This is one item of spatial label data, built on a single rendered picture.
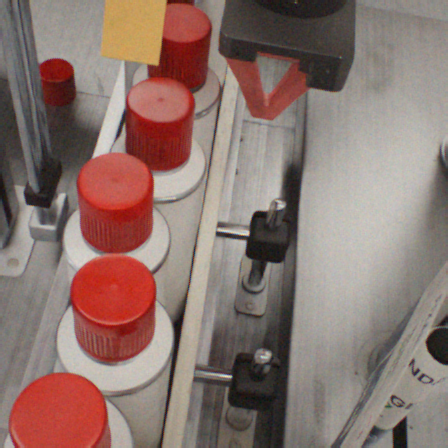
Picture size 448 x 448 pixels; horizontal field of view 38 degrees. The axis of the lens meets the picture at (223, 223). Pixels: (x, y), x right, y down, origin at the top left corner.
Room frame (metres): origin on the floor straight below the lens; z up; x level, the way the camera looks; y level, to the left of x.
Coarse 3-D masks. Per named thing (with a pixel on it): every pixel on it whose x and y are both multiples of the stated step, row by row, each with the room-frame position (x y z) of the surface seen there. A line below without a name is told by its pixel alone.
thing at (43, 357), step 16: (112, 96) 0.33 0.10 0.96; (112, 112) 0.32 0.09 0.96; (112, 128) 0.30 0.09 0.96; (96, 144) 0.29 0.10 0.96; (112, 144) 0.29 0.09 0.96; (64, 256) 0.20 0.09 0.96; (64, 272) 0.19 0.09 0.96; (64, 288) 0.18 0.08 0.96; (48, 304) 0.16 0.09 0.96; (64, 304) 0.17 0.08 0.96; (48, 320) 0.15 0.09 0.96; (48, 336) 0.14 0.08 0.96; (32, 352) 0.13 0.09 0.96; (48, 352) 0.14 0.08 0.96; (32, 368) 0.12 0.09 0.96; (48, 368) 0.13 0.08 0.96
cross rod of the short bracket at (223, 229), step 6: (222, 222) 0.28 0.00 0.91; (216, 228) 0.28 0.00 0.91; (222, 228) 0.28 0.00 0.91; (228, 228) 0.28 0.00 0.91; (234, 228) 0.28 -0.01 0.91; (240, 228) 0.28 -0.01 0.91; (246, 228) 0.28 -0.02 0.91; (216, 234) 0.27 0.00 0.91; (222, 234) 0.27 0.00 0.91; (228, 234) 0.27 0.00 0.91; (234, 234) 0.27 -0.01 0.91; (240, 234) 0.27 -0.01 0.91; (246, 234) 0.28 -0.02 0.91; (246, 240) 0.27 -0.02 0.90
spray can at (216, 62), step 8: (216, 0) 0.41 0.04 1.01; (224, 0) 0.41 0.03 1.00; (216, 8) 0.41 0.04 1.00; (216, 16) 0.41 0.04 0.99; (216, 24) 0.41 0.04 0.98; (216, 32) 0.41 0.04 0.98; (216, 40) 0.41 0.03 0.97; (216, 48) 0.41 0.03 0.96; (216, 56) 0.41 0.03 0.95; (208, 64) 0.41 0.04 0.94; (216, 64) 0.41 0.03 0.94; (224, 64) 0.42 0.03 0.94; (216, 72) 0.41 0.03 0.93; (224, 72) 0.42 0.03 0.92; (224, 80) 0.43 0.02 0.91
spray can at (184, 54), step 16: (176, 16) 0.28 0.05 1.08; (192, 16) 0.28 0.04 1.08; (176, 32) 0.27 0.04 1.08; (192, 32) 0.27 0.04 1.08; (208, 32) 0.27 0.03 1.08; (176, 48) 0.26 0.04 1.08; (192, 48) 0.26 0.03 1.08; (208, 48) 0.28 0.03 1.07; (144, 64) 0.28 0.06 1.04; (160, 64) 0.26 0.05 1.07; (176, 64) 0.26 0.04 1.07; (192, 64) 0.26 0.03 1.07; (176, 80) 0.26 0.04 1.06; (192, 80) 0.27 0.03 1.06; (208, 80) 0.28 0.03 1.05; (208, 96) 0.27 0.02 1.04; (208, 112) 0.26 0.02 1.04; (208, 128) 0.27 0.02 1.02; (208, 144) 0.27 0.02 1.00; (208, 160) 0.27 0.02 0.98
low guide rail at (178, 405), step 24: (216, 144) 0.35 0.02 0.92; (216, 168) 0.33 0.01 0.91; (216, 192) 0.30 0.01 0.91; (216, 216) 0.28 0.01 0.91; (192, 288) 0.22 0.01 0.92; (192, 312) 0.20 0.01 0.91; (192, 336) 0.18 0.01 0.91; (192, 360) 0.17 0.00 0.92; (168, 408) 0.13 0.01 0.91; (168, 432) 0.12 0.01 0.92
